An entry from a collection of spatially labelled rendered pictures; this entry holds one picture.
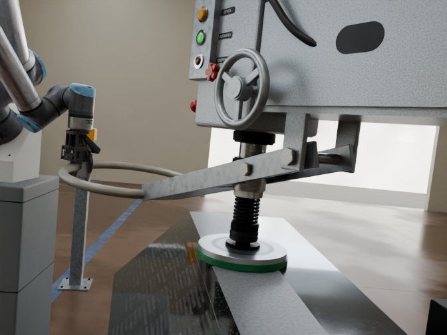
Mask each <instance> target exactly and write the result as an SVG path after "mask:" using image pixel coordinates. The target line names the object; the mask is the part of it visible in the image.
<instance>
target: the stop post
mask: <svg viewBox="0 0 447 335"><path fill-rule="evenodd" d="M86 135H87V136H88V137H89V138H90V139H91V140H92V141H95V140H96V139H97V128H93V129H92V130H90V134H86ZM88 201H89V191H85V190H82V189H78V188H75V197H74V215H73V234H72V244H71V263H70V273H69V278H68V277H67V278H64V279H63V280H62V282H61V283H60V285H59V287H58V288H57V290H81V291H88V290H89V288H90V286H91V284H92V281H93V279H84V278H83V274H84V256H85V247H86V228H87V219H88Z"/></svg>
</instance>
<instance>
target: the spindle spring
mask: <svg viewBox="0 0 447 335"><path fill-rule="evenodd" d="M235 197H236V198H235V202H234V203H235V205H234V207H235V208H234V209H233V210H234V212H233V214H234V215H233V219H232V221H233V222H235V223H239V224H244V225H253V224H256V223H258V219H259V217H258V216H259V208H260V206H259V205H260V201H261V200H260V199H256V200H243V199H250V198H244V197H238V196H235ZM240 202H242V203H240ZM246 203H254V204H246ZM240 206H244V207H240ZM239 209H241V210H239ZM242 210H254V211H242ZM240 213H245V214H253V215H245V214H240ZM242 217H252V218H242ZM238 220H240V221H238Z"/></svg>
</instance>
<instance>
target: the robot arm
mask: <svg viewBox="0 0 447 335"><path fill-rule="evenodd" d="M46 75H47V72H46V68H45V66H44V64H43V62H42V60H40V59H39V56H38V55H37V54H36V53H35V52H34V51H32V50H31V49H28V48H27V41H26V37H25V31H24V27H23V20H22V16H21V10H20V6H19V0H0V145H2V144H6V143H8V142H10V141H12V140H14V139H15V138H16V137H17V136H18V135H19V134H20V133H21V131H22V129H23V127H24V128H26V129H27V130H28V131H30V132H32V133H37V132H39V131H40V130H43V128H44V127H46V126H47V125H49V124H50V123H51V122H52V121H53V120H55V119H56V118H58V117H59V116H60V115H62V114H63V113H65V112H66V111H67V110H69V116H68V125H67V127H68V128H71V129H70V130H66V140H65V145H62V148H61V159H64V160H68V161H70V164H71V163H76V162H82V163H81V169H80V170H79V171H78V172H77V170H76V171H72V172H69V174H70V175H72V176H74V177H76V175H78V176H79V177H81V178H84V180H85V181H88V180H89V178H90V174H91V172H92V167H93V158H92V154H91V153H94V154H99V152H100V148H99V147H98V146H97V145H96V144H95V143H94V142H93V141H92V140H91V139H90V138H89V137H88V136H87V135H86V134H90V130H92V129H93V120H94V119H93V118H94V103H95V96H96V94H95V92H96V90H95V87H93V86H89V85H85V84H78V83H71V85H70V86H66V85H64V84H59V85H55V86H53V87H51V88H50V89H49V91H48V92H47V95H46V96H44V97H42V98H41V97H40V96H39V94H38V93H37V91H36V89H35V86H36V85H39V84H40V83H41V82H42V81H43V80H44V79H45V78H46ZM12 102H14V103H15V105H16V107H17V109H18V111H19V113H20V114H17V113H16V112H14V111H13V110H12V109H10V107H9V104H10V103H12ZM63 149H64V155H63Z"/></svg>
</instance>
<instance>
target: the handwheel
mask: <svg viewBox="0 0 447 335"><path fill-rule="evenodd" d="M241 58H250V59H251V60H252V61H253V62H254V63H255V65H256V67H257V68H256V69H255V70H254V71H252V72H251V73H250V74H249V75H248V76H247V77H246V78H245V77H241V76H235V77H233V76H232V75H231V74H230V73H229V70H230V69H231V67H232V66H233V65H234V64H235V63H236V62H237V61H238V60H239V59H241ZM258 78H259V86H254V85H252V84H253V83H254V82H255V81H256V80H257V79H258ZM225 81H226V82H227V83H228V86H227V93H228V95H229V97H230V98H231V99H232V100H235V106H234V113H233V118H231V117H230V116H229V115H228V113H227V112H226V109H225V106H224V84H225ZM269 87H270V77H269V69H268V67H267V63H266V61H265V59H264V58H263V56H262V55H261V54H260V53H259V52H257V51H256V50H255V49H251V48H241V49H237V50H236V51H234V52H233V53H231V54H230V55H229V56H228V57H227V58H226V59H225V61H224V62H223V64H222V66H221V68H220V70H219V72H218V75H217V78H216V83H215V88H214V102H215V107H216V111H217V113H218V116H219V117H220V119H221V121H222V122H223V123H224V124H225V125H226V126H228V127H230V128H233V129H243V128H246V127H248V126H250V125H251V124H253V123H254V122H255V121H256V120H257V119H258V117H259V116H260V114H261V113H262V112H263V109H264V108H265V105H266V102H267V99H268V96H269ZM250 97H254V98H257V100H256V102H255V104H254V106H253V108H252V110H251V111H250V113H249V114H248V115H247V116H246V117H244V118H241V117H242V109H243V102H245V101H247V100H249V98H250Z"/></svg>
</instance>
